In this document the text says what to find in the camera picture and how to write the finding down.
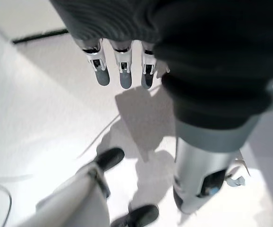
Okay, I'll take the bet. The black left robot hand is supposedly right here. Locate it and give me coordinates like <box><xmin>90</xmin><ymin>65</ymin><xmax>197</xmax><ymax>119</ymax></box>
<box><xmin>49</xmin><ymin>0</ymin><xmax>273</xmax><ymax>215</ymax></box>

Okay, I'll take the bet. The silver left robot leg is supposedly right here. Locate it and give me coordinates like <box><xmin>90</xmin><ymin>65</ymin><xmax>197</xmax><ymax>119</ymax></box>
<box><xmin>15</xmin><ymin>162</ymin><xmax>111</xmax><ymax>227</ymax></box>

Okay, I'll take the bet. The thin grey cord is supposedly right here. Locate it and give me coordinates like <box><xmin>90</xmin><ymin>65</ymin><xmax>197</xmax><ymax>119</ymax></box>
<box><xmin>76</xmin><ymin>113</ymin><xmax>122</xmax><ymax>159</ymax></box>

